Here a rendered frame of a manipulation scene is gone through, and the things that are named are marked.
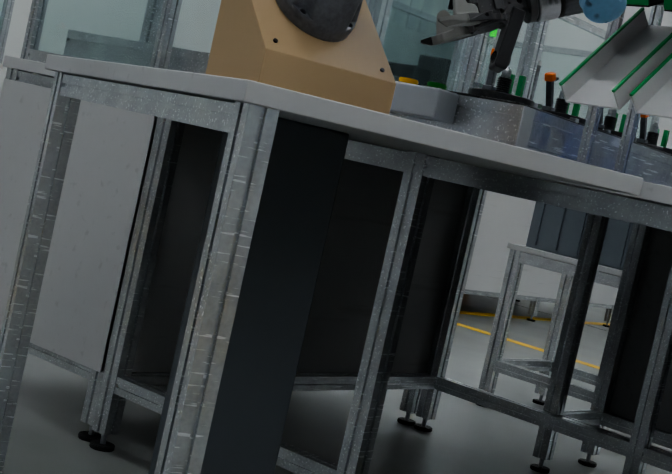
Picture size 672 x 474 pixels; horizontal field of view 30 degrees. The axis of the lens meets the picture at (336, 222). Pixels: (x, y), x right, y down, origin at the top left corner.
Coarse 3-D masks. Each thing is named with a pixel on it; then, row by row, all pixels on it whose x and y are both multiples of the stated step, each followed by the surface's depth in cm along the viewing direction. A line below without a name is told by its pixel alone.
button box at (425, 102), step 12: (396, 84) 249; (408, 84) 247; (396, 96) 249; (408, 96) 247; (420, 96) 245; (432, 96) 243; (444, 96) 244; (456, 96) 247; (396, 108) 248; (408, 108) 247; (420, 108) 245; (432, 108) 243; (444, 108) 245; (432, 120) 251; (444, 120) 246
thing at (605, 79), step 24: (624, 24) 251; (600, 48) 247; (624, 48) 251; (648, 48) 248; (576, 72) 244; (600, 72) 247; (624, 72) 244; (648, 72) 238; (576, 96) 243; (600, 96) 240; (624, 96) 234
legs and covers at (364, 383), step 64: (192, 128) 300; (192, 192) 304; (384, 192) 364; (448, 192) 389; (512, 192) 231; (576, 192) 223; (128, 256) 293; (192, 256) 309; (384, 256) 370; (448, 256) 396; (128, 320) 290; (320, 320) 353; (384, 320) 245; (448, 320) 395; (128, 384) 288; (320, 384) 352; (384, 384) 248; (448, 384) 393; (640, 448) 352
